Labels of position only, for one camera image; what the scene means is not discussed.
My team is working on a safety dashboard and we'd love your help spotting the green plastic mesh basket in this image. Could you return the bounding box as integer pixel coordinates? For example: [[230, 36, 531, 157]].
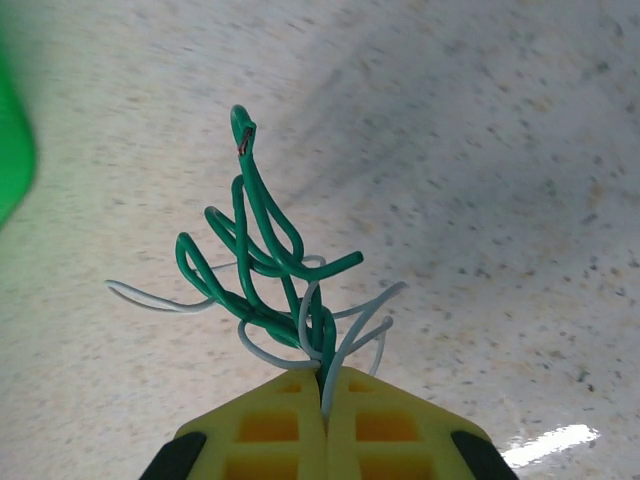
[[0, 0, 40, 234]]

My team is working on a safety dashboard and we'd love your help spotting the green cable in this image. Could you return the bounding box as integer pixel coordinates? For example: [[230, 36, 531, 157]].
[[173, 103, 364, 396]]

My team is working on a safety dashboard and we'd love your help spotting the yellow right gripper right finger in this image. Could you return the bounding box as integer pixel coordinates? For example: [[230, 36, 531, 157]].
[[324, 367, 519, 480]]

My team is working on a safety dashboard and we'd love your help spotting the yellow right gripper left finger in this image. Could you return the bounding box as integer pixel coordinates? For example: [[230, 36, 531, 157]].
[[137, 368, 327, 480]]

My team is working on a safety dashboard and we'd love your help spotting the white cable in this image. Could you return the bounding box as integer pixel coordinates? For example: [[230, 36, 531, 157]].
[[103, 254, 409, 419]]

